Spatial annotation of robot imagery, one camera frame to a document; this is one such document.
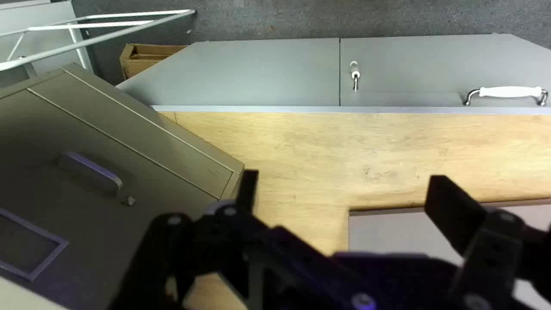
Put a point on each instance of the cabinet lock with key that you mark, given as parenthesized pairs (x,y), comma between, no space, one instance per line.
(353,75)

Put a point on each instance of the beige labelled filing cabinet drawer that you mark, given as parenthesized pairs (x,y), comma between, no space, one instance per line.
(143,156)

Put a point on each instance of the brown wooden box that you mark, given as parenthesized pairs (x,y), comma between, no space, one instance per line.
(143,56)

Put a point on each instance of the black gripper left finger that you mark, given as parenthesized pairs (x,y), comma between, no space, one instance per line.
(172,252)

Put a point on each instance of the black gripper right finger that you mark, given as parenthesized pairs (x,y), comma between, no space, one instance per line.
(487,252)

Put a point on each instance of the drawer label holder with card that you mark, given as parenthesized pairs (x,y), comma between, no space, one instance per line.
(25,244)

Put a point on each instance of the grey base cabinet under table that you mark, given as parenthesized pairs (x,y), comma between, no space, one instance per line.
(258,72)

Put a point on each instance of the grey metal panel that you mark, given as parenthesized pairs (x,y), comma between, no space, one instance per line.
(34,13)

